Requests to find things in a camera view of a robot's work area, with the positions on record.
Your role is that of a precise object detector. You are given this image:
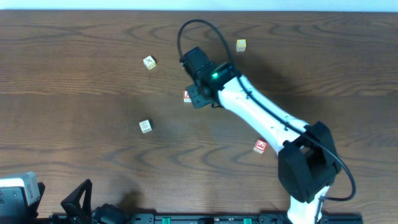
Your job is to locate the red letter A block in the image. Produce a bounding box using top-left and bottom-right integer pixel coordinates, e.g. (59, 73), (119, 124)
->
(183, 90), (192, 103)

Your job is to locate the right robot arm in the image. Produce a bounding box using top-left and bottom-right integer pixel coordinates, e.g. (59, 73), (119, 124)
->
(180, 47), (341, 223)

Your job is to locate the yellow-topped wooden block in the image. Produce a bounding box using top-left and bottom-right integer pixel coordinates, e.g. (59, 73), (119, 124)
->
(236, 39), (247, 52)

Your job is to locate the plain wooden number 5 block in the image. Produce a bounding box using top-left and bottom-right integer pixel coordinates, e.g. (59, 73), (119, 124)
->
(139, 119), (153, 134)

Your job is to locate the wooden block with dragonfly drawing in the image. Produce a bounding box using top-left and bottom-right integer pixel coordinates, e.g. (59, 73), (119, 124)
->
(143, 55), (157, 70)

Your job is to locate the red letter E block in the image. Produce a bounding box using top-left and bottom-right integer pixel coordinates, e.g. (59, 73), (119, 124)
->
(253, 139), (268, 154)

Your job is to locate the black mounting rail with bases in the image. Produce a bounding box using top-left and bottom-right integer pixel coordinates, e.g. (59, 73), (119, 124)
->
(49, 203), (364, 224)

